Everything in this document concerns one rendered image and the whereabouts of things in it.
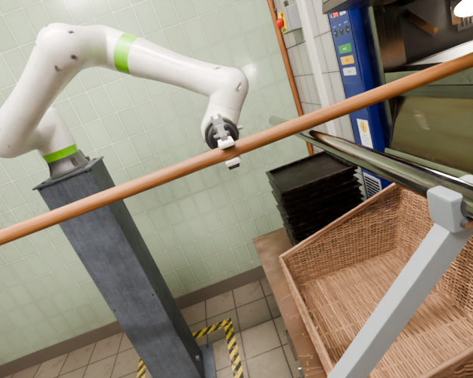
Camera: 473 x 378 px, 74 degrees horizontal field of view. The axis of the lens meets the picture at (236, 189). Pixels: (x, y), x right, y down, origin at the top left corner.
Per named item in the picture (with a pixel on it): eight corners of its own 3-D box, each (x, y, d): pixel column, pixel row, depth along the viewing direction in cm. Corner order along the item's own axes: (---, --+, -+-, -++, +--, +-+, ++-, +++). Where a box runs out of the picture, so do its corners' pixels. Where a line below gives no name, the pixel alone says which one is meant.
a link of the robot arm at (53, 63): (-36, 140, 99) (35, 8, 74) (10, 127, 113) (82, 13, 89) (-4, 171, 101) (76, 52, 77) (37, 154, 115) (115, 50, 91)
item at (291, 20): (296, 30, 148) (290, 7, 145) (303, 26, 139) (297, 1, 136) (281, 35, 148) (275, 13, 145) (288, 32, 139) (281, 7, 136)
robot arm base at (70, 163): (68, 166, 140) (61, 154, 138) (100, 154, 141) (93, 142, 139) (44, 182, 116) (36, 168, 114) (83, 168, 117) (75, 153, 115)
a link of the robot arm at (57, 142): (32, 169, 116) (2, 119, 109) (63, 155, 129) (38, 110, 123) (56, 160, 111) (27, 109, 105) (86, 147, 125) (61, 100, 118)
